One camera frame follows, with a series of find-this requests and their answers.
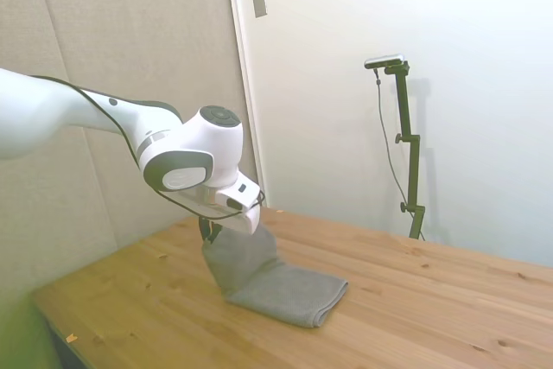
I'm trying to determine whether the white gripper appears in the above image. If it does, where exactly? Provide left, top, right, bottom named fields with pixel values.
left=172, top=190, right=263, bottom=246

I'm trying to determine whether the grey towel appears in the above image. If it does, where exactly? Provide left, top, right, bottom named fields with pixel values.
left=200, top=227, right=350, bottom=330

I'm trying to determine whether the white door frame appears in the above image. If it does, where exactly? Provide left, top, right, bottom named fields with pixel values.
left=223, top=0, right=268, bottom=208

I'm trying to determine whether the black jointed camera stand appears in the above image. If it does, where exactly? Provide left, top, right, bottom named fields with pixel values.
left=383, top=60, right=427, bottom=240

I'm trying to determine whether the grey exterior camera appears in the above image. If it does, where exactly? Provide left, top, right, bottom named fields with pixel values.
left=364, top=53, right=408, bottom=70

